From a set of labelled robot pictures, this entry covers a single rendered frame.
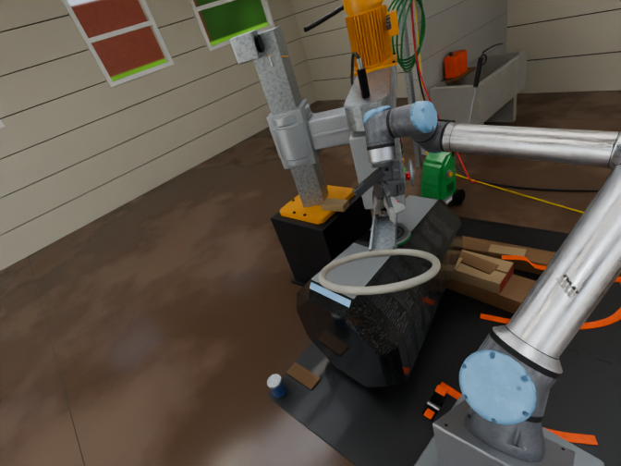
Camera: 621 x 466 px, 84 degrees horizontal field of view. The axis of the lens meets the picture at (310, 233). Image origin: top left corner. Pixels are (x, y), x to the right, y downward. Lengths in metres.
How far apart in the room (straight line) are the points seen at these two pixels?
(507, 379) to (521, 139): 0.62
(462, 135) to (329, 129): 1.47
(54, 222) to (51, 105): 1.91
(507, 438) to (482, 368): 0.26
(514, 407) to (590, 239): 0.37
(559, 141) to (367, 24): 1.48
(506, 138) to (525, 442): 0.77
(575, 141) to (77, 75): 6.98
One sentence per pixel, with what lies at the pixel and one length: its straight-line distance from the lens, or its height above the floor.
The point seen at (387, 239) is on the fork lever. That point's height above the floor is 1.07.
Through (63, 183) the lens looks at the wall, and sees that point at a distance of 7.31.
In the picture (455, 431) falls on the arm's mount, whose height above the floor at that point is 1.14.
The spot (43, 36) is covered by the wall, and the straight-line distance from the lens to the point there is 7.32.
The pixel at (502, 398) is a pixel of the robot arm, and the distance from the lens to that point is 0.88.
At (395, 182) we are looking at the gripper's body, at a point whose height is 1.57.
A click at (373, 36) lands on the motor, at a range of 2.31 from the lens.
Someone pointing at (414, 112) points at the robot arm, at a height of 1.78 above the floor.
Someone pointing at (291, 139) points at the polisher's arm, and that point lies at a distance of 2.53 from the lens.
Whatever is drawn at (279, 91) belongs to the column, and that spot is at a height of 1.69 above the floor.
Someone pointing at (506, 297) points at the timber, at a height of 0.15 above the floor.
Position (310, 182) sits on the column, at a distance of 2.73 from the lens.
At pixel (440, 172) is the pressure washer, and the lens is 3.65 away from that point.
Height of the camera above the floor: 2.12
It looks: 32 degrees down
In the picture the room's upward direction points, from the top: 19 degrees counter-clockwise
